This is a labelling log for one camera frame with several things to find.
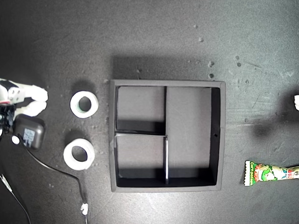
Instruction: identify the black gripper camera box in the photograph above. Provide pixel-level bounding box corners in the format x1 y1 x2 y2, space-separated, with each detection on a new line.
12 114 46 151

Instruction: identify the white tape roll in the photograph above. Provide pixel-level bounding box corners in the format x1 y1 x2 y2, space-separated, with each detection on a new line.
63 138 95 171
69 91 99 119

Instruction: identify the black camera cable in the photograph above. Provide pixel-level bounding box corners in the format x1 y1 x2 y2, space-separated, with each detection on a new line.
17 133 89 224

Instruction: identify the green printed snack bar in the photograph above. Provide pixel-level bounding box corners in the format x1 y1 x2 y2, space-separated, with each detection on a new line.
242 160 299 187

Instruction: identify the thin black cable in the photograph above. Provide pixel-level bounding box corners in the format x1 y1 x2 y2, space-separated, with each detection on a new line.
0 174 32 224

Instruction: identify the black tray with wells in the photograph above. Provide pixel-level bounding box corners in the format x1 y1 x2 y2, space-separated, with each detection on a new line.
109 79 227 193

